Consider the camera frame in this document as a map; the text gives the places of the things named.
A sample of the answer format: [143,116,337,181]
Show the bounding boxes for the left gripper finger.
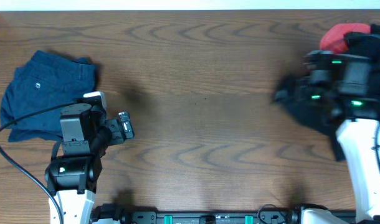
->
[118,111,135,139]
[83,91,107,109]

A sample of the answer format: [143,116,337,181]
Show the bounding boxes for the black t-shirt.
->
[273,24,380,161]

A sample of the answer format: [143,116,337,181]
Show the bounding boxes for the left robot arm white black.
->
[45,91,135,224]

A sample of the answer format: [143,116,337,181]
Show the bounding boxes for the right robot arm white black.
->
[276,50,380,223]

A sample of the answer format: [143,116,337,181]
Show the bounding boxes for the folded navy blue shorts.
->
[0,50,97,142]

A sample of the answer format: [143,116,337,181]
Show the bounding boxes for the red cloth garment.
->
[319,23,371,54]

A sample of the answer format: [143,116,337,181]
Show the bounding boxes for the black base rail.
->
[89,204,363,224]

